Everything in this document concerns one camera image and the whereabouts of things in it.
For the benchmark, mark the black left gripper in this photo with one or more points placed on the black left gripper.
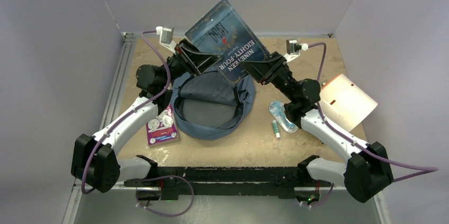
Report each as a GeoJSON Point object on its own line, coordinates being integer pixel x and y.
{"type": "Point", "coordinates": [194, 62]}

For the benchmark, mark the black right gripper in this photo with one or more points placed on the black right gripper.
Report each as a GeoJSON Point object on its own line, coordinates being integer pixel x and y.
{"type": "Point", "coordinates": [265, 71]}

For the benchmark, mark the dark blue paperback book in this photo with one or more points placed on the dark blue paperback book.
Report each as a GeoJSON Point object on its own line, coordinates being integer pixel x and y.
{"type": "Point", "coordinates": [222, 31]}

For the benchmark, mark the blue fabric backpack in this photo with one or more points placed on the blue fabric backpack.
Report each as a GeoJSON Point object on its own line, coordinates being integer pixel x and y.
{"type": "Point", "coordinates": [207, 107]}

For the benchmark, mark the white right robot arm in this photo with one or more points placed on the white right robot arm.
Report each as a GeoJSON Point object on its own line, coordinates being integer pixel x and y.
{"type": "Point", "coordinates": [364, 170]}

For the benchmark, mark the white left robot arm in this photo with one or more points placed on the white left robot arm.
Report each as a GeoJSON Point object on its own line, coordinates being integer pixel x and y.
{"type": "Point", "coordinates": [95, 161]}

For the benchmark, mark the light blue scissors blister pack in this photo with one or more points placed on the light blue scissors blister pack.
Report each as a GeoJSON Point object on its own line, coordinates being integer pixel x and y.
{"type": "Point", "coordinates": [277, 110]}

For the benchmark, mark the green white glue stick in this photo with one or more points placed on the green white glue stick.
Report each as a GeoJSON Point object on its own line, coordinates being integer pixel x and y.
{"type": "Point", "coordinates": [276, 129]}

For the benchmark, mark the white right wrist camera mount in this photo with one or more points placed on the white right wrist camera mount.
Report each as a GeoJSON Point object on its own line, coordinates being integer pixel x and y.
{"type": "Point", "coordinates": [293, 49]}

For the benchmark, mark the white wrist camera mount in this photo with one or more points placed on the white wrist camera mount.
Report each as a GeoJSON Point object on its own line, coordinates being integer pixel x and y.
{"type": "Point", "coordinates": [293, 49]}
{"type": "Point", "coordinates": [166, 38]}

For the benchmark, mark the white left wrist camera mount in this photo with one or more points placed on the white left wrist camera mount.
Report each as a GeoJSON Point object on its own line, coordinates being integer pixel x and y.
{"type": "Point", "coordinates": [166, 38]}

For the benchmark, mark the white orange-edged ring binder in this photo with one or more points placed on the white orange-edged ring binder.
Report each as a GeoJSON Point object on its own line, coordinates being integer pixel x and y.
{"type": "Point", "coordinates": [345, 103]}

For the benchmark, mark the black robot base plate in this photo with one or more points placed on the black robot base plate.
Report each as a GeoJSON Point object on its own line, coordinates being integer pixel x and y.
{"type": "Point", "coordinates": [282, 182]}

